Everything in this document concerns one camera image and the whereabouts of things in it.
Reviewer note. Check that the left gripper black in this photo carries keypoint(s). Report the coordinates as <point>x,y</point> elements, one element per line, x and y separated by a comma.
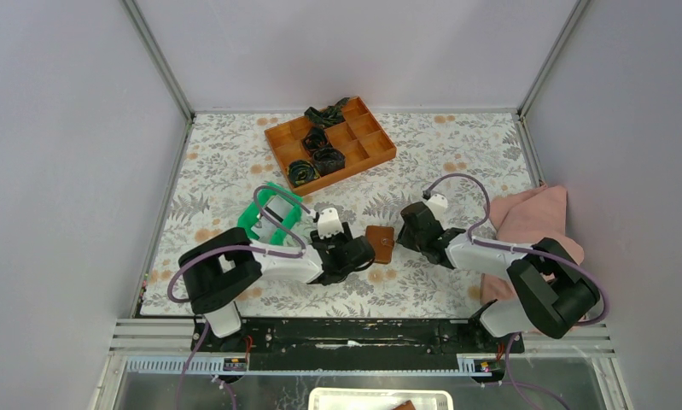
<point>342,237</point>

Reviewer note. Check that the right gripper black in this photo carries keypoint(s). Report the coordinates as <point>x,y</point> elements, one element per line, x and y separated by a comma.
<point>404,238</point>

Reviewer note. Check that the brown leather card holder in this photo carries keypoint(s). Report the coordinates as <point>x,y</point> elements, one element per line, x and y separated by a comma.
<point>382,240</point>

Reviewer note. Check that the green plastic card box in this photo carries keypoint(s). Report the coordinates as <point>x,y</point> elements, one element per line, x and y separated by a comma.
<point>272,207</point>

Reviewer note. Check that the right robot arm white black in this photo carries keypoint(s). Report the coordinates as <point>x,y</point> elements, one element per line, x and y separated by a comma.
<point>552,294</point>

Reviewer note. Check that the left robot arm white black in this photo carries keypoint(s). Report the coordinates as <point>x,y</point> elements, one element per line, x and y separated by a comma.
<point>218,271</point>

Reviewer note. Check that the black items in tray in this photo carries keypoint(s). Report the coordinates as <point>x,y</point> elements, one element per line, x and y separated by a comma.
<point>324,156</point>

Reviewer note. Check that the pink crumpled cloth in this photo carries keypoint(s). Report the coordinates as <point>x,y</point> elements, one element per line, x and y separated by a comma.
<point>532,215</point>

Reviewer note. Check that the orange wooden compartment tray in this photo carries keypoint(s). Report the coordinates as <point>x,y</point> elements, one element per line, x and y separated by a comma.
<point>360,138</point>

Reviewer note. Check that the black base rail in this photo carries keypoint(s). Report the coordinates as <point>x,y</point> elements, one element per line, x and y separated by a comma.
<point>356,345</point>

